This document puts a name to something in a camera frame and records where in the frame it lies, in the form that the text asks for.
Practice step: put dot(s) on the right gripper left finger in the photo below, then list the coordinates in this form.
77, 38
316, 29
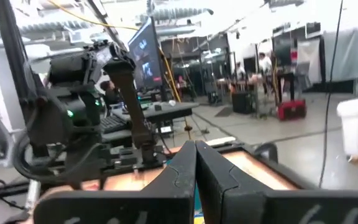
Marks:
166, 202

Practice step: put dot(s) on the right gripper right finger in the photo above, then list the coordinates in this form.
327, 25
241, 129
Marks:
235, 202

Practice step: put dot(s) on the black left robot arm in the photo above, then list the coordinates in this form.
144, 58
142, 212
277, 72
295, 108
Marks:
129, 93

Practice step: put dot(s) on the yellow blue noodle packet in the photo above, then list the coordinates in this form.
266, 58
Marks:
199, 221

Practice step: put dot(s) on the black keyboard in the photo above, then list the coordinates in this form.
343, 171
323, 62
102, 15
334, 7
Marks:
112, 123

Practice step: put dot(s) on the person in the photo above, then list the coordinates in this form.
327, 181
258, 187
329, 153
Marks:
264, 63
110, 91
239, 71

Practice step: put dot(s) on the black table clamp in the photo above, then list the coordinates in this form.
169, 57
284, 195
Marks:
266, 151

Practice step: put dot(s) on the black desk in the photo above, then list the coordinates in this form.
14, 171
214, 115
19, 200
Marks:
163, 112

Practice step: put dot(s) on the black computer tower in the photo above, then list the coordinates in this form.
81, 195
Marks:
242, 102

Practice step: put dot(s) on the large black monitor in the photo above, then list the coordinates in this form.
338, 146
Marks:
145, 56

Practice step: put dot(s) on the red black equipment box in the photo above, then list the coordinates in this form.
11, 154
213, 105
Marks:
291, 109

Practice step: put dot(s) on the white trash bin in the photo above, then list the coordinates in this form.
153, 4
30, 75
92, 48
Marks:
357, 127

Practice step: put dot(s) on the grey tarp sheet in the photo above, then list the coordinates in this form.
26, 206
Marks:
343, 56

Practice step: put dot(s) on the black table frame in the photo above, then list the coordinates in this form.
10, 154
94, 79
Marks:
244, 155

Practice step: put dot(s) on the black frame pole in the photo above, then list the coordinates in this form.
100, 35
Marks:
11, 49

